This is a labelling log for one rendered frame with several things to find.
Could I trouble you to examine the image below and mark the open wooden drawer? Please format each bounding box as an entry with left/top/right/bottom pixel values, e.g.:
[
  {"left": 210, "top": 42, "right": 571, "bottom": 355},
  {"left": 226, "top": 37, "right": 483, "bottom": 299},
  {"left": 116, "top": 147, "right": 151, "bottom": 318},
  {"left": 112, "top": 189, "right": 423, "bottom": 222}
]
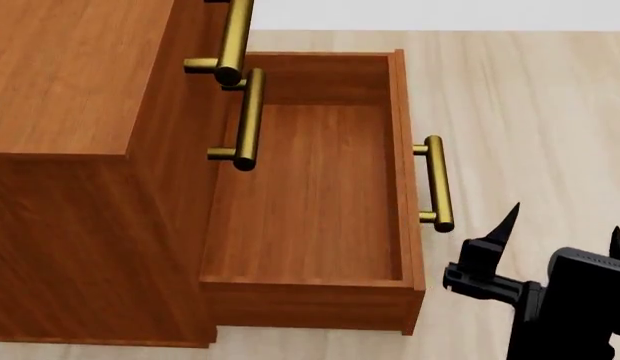
[{"left": 198, "top": 48, "right": 427, "bottom": 337}]

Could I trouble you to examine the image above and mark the wooden drawer front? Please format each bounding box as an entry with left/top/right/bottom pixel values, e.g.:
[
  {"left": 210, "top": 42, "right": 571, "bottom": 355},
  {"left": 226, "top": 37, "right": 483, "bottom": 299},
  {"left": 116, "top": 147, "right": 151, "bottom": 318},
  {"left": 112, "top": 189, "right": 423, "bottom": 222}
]
[
  {"left": 128, "top": 0, "right": 231, "bottom": 222},
  {"left": 154, "top": 55, "right": 251, "bottom": 281}
]

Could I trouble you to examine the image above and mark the brown wooden cabinet body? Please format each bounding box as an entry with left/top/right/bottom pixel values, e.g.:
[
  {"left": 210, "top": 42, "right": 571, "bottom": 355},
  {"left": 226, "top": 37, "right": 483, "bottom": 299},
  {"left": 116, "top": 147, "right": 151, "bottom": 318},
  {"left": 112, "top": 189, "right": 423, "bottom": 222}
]
[{"left": 0, "top": 0, "right": 256, "bottom": 350}]

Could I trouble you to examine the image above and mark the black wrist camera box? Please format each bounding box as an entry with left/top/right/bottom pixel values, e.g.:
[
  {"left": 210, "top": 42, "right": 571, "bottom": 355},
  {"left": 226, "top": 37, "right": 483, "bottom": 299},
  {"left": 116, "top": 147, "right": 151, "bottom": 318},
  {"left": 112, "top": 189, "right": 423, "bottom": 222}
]
[{"left": 548, "top": 246, "right": 620, "bottom": 289}]

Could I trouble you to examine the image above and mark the brass bar handle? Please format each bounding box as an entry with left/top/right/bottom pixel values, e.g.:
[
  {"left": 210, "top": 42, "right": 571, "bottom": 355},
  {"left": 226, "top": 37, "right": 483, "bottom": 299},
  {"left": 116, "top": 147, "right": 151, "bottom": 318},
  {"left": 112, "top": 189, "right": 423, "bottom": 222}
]
[
  {"left": 183, "top": 0, "right": 256, "bottom": 86},
  {"left": 206, "top": 67, "right": 267, "bottom": 172},
  {"left": 412, "top": 135, "right": 455, "bottom": 234}
]

